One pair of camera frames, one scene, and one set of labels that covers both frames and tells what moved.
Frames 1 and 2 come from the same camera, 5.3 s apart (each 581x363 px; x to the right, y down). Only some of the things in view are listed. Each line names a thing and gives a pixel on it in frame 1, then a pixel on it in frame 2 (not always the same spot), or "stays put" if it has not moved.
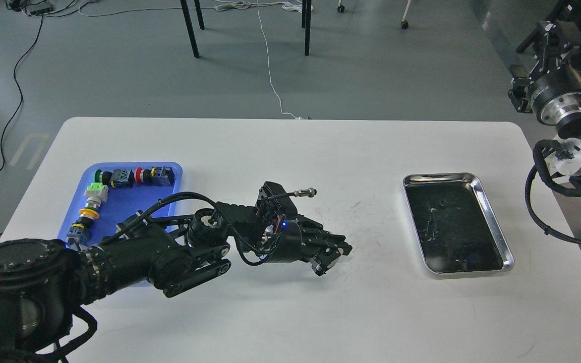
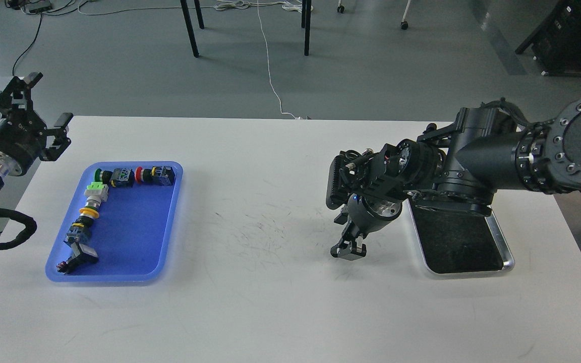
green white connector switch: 96,193 stays put
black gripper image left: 302,239 -> 11,144
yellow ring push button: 79,230 stays put
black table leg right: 306,18 stays put
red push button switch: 159,176 stays put
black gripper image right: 563,92 -> 367,213
